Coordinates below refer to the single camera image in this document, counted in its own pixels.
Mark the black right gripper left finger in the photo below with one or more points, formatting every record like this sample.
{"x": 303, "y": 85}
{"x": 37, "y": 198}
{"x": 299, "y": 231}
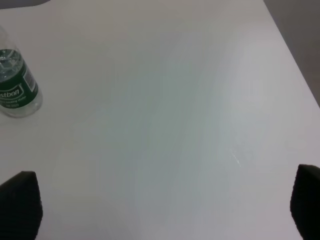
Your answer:
{"x": 21, "y": 209}

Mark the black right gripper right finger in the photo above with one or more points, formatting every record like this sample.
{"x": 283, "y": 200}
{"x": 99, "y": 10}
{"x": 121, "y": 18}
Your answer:
{"x": 305, "y": 201}

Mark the clear bottle green label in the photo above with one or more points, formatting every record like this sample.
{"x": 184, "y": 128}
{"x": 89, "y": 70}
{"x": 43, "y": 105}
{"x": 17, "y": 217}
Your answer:
{"x": 20, "y": 95}

